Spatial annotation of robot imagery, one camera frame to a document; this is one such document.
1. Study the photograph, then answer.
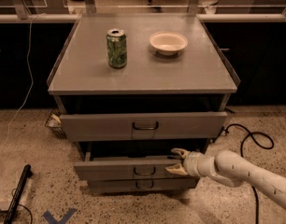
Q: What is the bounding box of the grey drawer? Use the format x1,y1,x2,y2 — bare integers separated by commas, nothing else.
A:
88,178,198,193
74,140,201,181
60,112,227,142

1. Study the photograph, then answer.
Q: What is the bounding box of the white bowl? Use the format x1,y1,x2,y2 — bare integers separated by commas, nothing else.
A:
150,32,188,56

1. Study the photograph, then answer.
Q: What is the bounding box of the grey top drawer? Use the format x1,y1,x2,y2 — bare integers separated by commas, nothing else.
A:
60,112,227,142

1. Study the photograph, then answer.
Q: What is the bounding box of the black floor cable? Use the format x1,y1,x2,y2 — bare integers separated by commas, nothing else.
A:
221,122,275,224

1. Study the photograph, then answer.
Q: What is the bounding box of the wire basket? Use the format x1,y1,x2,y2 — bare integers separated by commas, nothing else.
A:
45,108,66,139

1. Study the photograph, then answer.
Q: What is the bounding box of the black bar on floor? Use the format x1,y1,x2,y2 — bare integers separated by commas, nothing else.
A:
4,164,33,224

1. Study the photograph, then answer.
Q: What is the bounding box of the grey bottom drawer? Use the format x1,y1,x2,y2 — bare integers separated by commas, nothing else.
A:
88,178,198,193

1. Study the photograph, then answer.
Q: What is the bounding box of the green soda can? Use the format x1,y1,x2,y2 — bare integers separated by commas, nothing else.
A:
107,29,127,69

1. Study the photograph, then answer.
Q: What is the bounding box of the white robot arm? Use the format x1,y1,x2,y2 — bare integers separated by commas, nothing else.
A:
165,148,286,210

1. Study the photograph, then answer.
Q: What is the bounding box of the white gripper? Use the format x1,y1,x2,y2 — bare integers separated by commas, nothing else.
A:
165,148,217,177

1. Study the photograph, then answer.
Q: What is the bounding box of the grey drawer cabinet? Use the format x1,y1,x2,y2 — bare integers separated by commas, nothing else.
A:
46,12,241,195

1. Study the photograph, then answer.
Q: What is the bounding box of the white hanging cable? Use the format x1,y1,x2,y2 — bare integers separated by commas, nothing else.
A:
0,13,44,147

